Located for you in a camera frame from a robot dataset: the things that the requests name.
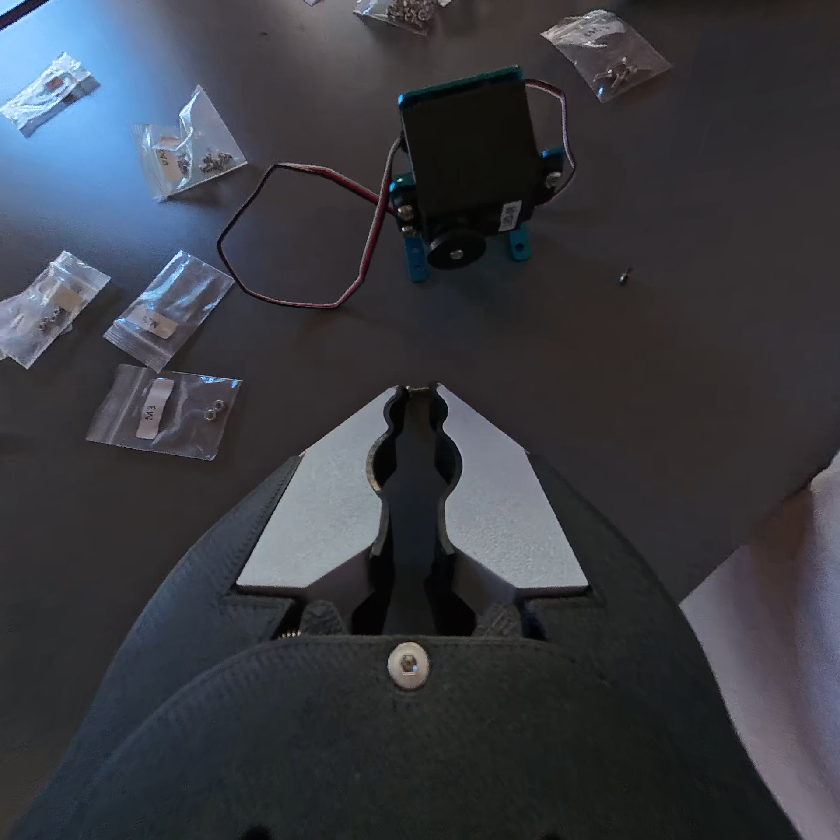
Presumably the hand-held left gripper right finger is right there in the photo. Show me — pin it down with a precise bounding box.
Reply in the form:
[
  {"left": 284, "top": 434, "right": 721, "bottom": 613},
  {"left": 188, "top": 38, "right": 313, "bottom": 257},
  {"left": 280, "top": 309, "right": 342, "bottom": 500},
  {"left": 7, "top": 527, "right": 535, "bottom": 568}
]
[{"left": 428, "top": 382, "right": 590, "bottom": 618}]

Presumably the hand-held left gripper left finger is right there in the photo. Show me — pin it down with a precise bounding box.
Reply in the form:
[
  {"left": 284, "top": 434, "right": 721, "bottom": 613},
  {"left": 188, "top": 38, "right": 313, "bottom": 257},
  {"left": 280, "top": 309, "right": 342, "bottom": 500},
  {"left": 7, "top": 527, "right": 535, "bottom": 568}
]
[{"left": 235, "top": 386, "right": 411, "bottom": 621}]

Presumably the blue servo bracket assembly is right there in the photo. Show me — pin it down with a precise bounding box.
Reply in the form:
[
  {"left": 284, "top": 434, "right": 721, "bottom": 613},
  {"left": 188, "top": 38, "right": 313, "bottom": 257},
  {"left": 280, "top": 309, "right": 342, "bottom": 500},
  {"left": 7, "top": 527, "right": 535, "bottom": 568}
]
[{"left": 387, "top": 66, "right": 568, "bottom": 284}]

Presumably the clear bag with two nuts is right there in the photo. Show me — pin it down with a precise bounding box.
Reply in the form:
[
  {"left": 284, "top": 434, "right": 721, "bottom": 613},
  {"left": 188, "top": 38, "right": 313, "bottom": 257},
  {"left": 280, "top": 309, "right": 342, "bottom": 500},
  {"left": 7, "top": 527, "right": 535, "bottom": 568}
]
[{"left": 87, "top": 364, "right": 244, "bottom": 462}]

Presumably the clear labelled flat bag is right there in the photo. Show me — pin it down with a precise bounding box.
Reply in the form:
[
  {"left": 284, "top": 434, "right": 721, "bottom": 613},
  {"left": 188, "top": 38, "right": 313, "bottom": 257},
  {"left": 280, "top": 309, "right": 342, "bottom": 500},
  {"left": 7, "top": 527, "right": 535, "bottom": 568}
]
[{"left": 104, "top": 251, "right": 236, "bottom": 374}]

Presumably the person's white t-shirt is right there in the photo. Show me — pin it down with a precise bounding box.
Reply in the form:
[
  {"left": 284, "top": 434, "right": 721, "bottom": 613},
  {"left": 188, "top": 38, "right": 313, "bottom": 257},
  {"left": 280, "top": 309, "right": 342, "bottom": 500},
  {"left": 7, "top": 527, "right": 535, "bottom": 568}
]
[{"left": 679, "top": 449, "right": 840, "bottom": 840}]

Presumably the clear parts bag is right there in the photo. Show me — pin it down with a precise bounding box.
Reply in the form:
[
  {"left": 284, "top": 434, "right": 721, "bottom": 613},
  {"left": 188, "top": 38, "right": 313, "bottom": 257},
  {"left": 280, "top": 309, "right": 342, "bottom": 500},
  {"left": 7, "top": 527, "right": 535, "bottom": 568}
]
[
  {"left": 10, "top": 249, "right": 111, "bottom": 358},
  {"left": 0, "top": 294, "right": 73, "bottom": 370}
]

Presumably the clear bag of tiny screws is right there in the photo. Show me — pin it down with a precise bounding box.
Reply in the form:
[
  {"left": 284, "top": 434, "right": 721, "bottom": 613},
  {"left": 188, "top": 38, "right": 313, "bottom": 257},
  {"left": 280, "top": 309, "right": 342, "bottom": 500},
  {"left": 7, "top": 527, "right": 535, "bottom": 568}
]
[{"left": 131, "top": 85, "right": 249, "bottom": 203}]

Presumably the small clear bag of screws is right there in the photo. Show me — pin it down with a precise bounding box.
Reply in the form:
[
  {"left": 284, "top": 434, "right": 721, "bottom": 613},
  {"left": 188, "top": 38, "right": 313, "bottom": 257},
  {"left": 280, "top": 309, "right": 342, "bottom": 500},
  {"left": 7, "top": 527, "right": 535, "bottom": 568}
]
[{"left": 541, "top": 8, "right": 673, "bottom": 104}]

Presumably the clear bag with orange part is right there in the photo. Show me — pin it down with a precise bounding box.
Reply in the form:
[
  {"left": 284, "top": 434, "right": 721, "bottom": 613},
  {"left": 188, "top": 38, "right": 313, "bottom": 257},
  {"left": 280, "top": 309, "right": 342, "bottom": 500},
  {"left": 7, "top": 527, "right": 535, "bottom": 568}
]
[{"left": 0, "top": 52, "right": 101, "bottom": 139}]

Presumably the crumpled clear bag of nuts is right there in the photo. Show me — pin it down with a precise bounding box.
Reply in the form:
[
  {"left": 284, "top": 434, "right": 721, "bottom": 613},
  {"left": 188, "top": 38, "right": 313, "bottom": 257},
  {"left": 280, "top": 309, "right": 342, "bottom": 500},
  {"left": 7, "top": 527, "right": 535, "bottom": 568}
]
[{"left": 353, "top": 0, "right": 454, "bottom": 35}]

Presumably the servo cable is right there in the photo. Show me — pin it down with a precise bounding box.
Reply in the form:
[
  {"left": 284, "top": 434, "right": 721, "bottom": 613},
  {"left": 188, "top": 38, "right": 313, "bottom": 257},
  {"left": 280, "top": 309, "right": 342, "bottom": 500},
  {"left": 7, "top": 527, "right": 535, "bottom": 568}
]
[{"left": 217, "top": 79, "right": 578, "bottom": 309}]

